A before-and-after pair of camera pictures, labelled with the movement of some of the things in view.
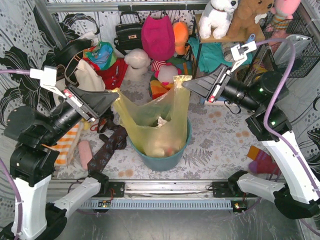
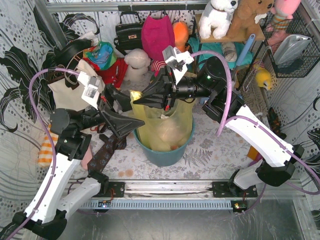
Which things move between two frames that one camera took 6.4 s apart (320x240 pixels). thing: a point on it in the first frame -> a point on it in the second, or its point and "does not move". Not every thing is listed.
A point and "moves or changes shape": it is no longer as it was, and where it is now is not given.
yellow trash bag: [160, 128] moves or changes shape
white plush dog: [216, 16] does not move
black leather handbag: [128, 35] does not move
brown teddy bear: [243, 23] does not move
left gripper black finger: [96, 102] -> [121, 125]
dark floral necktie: [115, 139] does not move
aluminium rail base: [159, 194] does not move
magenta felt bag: [158, 37] does not move
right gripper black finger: [205, 84] -> [155, 100]
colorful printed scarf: [102, 54] does not move
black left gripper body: [80, 105] -> [104, 110]
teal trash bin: [167, 163] -> [165, 158]
